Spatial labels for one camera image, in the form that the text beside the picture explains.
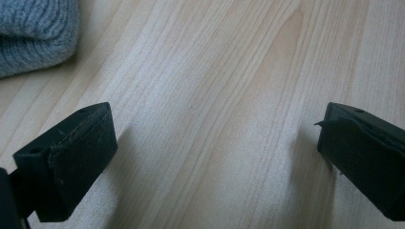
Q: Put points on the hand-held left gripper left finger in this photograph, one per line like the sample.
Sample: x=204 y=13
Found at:
x=76 y=159

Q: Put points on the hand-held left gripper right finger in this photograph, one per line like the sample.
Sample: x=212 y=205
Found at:
x=366 y=152

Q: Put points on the grey knitted garment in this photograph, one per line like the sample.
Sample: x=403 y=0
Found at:
x=35 y=35

